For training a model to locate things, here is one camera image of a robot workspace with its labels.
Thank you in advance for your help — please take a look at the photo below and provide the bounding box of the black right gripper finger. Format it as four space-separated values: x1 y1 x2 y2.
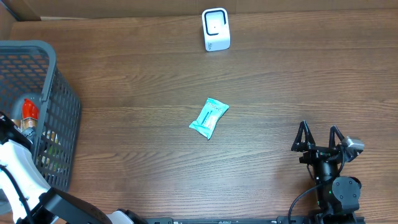
328 125 345 148
291 120 316 152

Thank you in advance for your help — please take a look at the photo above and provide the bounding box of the teal wet wipes pack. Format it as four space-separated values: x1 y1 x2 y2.
189 98 229 140

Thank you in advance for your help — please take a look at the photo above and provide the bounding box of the orange biscuit roll pack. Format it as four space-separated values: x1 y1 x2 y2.
21 98 40 131

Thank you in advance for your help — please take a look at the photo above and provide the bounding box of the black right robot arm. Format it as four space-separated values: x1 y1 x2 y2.
286 121 366 224

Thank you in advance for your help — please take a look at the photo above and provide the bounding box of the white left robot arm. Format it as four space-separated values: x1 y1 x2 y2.
1 113 147 224

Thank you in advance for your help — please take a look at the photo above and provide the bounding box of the white barcode scanner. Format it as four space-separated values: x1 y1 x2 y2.
201 7 231 52

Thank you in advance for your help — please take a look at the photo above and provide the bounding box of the grey plastic basket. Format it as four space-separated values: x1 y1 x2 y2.
1 40 81 191

